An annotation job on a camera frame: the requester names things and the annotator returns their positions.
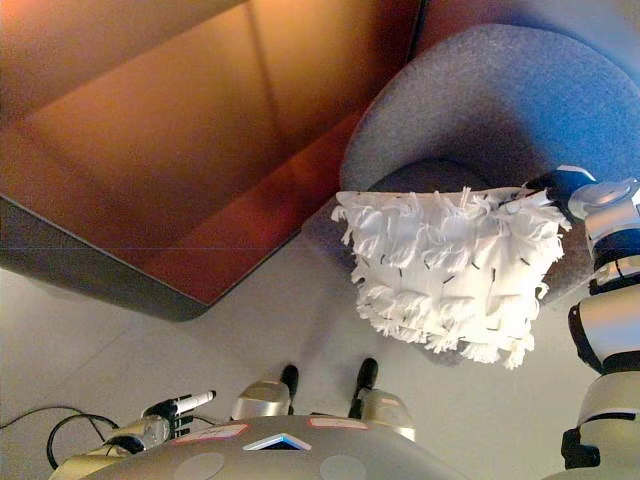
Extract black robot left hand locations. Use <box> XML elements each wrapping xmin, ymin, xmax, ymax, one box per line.
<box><xmin>142</xmin><ymin>389</ymin><xmax>217</xmax><ymax>439</ymax></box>

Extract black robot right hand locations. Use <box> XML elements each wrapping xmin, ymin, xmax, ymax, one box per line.
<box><xmin>502</xmin><ymin>164</ymin><xmax>599</xmax><ymax>217</ymax></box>

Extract white fringed pillow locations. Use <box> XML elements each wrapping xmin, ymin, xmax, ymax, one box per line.
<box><xmin>330</xmin><ymin>185</ymin><xmax>573</xmax><ymax>370</ymax></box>

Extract silver robot left leg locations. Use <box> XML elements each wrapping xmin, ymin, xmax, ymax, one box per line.
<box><xmin>229</xmin><ymin>363</ymin><xmax>300</xmax><ymax>419</ymax></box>

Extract silver robot leg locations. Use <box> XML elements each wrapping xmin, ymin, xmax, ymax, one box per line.
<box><xmin>229</xmin><ymin>363</ymin><xmax>300</xmax><ymax>419</ymax></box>
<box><xmin>347</xmin><ymin>357</ymin><xmax>416</xmax><ymax>442</ymax></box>

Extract silver robot torso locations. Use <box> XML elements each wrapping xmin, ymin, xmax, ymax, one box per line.
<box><xmin>94</xmin><ymin>414</ymin><xmax>471</xmax><ymax>480</ymax></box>

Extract grey upholstered armchair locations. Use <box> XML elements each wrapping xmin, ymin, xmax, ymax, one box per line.
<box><xmin>302</xmin><ymin>23</ymin><xmax>640</xmax><ymax>369</ymax></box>

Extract silver robot right leg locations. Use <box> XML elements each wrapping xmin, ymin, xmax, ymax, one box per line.
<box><xmin>347</xmin><ymin>357</ymin><xmax>416</xmax><ymax>442</ymax></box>

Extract brown wooden desk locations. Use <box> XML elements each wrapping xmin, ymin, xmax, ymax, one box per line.
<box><xmin>0</xmin><ymin>0</ymin><xmax>426</xmax><ymax>324</ymax></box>

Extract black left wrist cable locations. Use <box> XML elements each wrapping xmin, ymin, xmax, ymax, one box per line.
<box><xmin>46</xmin><ymin>412</ymin><xmax>121</xmax><ymax>471</ymax></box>

